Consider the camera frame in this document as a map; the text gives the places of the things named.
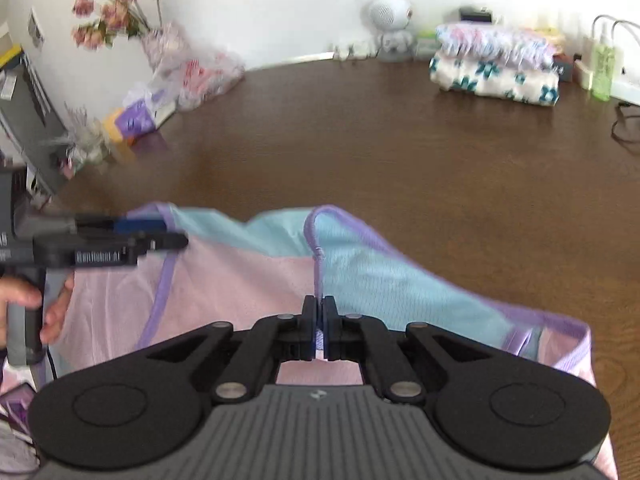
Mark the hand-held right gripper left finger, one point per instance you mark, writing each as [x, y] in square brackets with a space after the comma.
[310, 325]

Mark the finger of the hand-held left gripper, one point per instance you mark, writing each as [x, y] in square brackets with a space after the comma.
[165, 242]
[140, 225]

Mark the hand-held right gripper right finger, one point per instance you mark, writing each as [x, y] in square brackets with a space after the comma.
[330, 325]

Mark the pink and blue garment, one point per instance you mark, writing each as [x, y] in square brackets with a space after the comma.
[240, 280]

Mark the person's left hand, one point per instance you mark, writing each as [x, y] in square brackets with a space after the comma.
[55, 315]

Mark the dried lavender in glass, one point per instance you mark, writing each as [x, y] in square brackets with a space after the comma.
[85, 140]

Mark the purple tissue pack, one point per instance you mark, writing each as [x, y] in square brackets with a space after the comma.
[135, 120]

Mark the grey cabinet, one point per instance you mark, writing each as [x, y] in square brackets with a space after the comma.
[30, 125]

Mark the purple patterned item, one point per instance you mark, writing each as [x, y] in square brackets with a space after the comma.
[17, 407]

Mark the clear plastic bag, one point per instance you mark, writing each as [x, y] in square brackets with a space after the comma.
[205, 77]

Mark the patterned flower vase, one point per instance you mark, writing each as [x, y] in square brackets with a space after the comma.
[162, 47]

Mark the dried rose bouquet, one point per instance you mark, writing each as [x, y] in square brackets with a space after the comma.
[107, 10]

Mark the white small power strip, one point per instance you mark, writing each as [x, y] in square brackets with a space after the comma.
[355, 51]

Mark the folded teal flower cloth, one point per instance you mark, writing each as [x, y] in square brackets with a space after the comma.
[495, 82]

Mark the stacked green white boxes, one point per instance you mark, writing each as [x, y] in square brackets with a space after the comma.
[426, 44]

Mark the white robot-shaped speaker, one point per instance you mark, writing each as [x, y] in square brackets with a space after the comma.
[390, 20]

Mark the folded pink ruffled cloth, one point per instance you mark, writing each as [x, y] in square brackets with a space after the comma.
[495, 42]

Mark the black box device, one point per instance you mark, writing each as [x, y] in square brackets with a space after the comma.
[475, 15]

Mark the small black carton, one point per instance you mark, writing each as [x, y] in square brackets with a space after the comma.
[564, 69]

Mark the green spray bottle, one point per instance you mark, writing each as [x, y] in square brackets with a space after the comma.
[603, 67]

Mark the wall switch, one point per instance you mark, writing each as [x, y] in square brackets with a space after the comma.
[36, 27]

